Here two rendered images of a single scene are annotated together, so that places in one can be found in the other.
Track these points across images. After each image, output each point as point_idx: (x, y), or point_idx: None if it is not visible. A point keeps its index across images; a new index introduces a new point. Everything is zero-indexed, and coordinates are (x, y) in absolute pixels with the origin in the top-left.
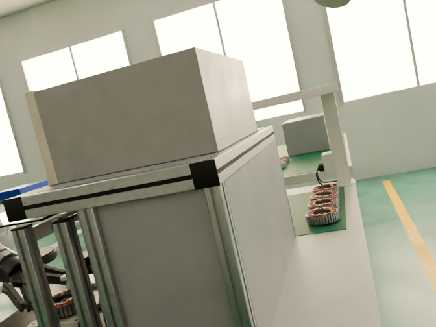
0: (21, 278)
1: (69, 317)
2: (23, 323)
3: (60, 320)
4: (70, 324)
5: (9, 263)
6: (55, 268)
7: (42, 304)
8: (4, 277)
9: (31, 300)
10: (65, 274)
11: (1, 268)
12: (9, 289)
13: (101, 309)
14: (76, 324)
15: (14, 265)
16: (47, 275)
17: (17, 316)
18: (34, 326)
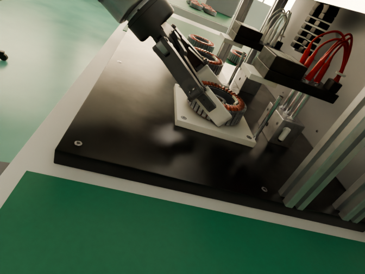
0: (176, 40)
1: (231, 127)
2: (146, 103)
3: (223, 127)
4: (245, 141)
5: (164, 4)
6: (188, 41)
7: (363, 145)
8: (152, 24)
9: (353, 132)
10: (267, 74)
11: (151, 5)
12: (176, 54)
13: (274, 134)
14: (252, 144)
15: (171, 12)
16: (189, 49)
17: (120, 85)
18: (191, 123)
